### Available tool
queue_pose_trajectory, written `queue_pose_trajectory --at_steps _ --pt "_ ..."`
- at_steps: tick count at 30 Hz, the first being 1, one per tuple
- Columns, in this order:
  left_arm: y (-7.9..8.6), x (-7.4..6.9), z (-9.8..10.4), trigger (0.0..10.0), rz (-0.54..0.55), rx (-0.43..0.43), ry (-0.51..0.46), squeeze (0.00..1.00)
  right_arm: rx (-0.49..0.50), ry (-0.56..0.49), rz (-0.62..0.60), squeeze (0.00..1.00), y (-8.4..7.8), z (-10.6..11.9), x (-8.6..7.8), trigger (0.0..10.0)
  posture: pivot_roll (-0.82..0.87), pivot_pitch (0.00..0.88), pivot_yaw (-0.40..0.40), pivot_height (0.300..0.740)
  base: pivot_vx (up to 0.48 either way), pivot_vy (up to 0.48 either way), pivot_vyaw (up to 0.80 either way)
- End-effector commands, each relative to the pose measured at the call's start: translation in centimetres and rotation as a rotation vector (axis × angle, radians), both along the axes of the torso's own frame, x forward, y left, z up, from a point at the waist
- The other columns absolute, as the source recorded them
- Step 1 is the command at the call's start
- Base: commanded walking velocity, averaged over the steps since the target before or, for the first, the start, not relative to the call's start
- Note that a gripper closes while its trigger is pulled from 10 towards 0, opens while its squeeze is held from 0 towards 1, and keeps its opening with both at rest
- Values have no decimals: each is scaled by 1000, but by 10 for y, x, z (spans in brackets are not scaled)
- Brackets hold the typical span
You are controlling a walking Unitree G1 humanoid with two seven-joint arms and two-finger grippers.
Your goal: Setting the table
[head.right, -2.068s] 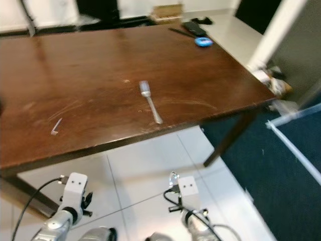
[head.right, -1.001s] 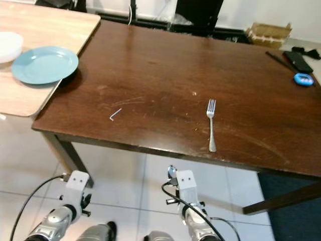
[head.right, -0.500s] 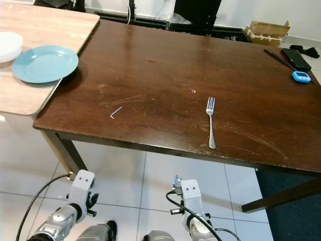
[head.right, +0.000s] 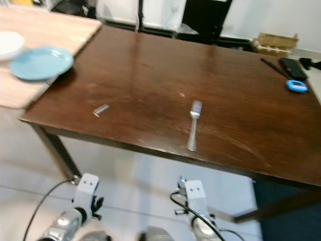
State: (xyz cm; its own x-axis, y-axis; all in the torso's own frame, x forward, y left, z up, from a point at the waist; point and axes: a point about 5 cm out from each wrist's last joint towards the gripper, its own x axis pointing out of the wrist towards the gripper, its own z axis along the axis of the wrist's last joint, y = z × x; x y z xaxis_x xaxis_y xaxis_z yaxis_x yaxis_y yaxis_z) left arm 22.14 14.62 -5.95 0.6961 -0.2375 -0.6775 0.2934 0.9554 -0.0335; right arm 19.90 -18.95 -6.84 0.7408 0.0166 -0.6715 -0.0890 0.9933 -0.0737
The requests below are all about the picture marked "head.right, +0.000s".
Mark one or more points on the black chair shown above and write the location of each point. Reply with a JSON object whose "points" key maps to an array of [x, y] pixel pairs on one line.
{"points": [[72, 7]]}

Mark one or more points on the small clear plastic piece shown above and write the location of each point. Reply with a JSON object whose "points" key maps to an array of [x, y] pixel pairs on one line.
{"points": [[101, 110]]}

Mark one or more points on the blue-green round plate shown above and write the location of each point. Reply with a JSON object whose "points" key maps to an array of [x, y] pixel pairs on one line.
{"points": [[40, 64]]}

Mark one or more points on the thin black stick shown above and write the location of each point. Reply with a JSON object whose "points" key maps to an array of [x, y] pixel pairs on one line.
{"points": [[273, 67]]}

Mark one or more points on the blue digital timer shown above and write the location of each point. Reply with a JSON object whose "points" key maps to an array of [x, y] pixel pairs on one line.
{"points": [[297, 86]]}

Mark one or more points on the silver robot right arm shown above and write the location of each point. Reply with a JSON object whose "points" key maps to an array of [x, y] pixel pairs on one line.
{"points": [[205, 230]]}

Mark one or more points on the black display stand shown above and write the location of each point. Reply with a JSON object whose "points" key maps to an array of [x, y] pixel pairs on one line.
{"points": [[205, 17]]}

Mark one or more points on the white bowl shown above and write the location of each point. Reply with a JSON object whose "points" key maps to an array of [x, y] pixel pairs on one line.
{"points": [[10, 46]]}

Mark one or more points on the dark brown wooden table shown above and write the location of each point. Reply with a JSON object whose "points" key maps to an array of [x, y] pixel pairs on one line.
{"points": [[180, 65]]}

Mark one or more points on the silver metal fork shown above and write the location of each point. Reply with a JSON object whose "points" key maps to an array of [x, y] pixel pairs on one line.
{"points": [[191, 140]]}

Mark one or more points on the black handheld meter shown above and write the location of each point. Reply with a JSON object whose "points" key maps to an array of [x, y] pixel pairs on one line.
{"points": [[293, 68]]}

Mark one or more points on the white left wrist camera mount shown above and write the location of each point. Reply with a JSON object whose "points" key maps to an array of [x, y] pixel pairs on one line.
{"points": [[89, 186]]}

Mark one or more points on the black slipper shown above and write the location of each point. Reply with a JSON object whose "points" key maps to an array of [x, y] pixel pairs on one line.
{"points": [[312, 64]]}

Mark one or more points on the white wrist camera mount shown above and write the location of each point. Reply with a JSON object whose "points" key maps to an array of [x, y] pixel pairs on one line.
{"points": [[89, 186], [194, 192]]}

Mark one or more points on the yellow tool case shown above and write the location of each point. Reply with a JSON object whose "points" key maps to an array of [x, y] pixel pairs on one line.
{"points": [[22, 2]]}

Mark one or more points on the dark blue carpet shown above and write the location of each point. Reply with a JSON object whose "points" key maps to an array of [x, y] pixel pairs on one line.
{"points": [[291, 231]]}

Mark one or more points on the light wooden table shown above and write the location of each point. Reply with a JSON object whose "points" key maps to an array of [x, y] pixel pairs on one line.
{"points": [[60, 30]]}

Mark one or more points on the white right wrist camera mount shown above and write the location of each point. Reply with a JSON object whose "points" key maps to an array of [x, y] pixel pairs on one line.
{"points": [[194, 192]]}

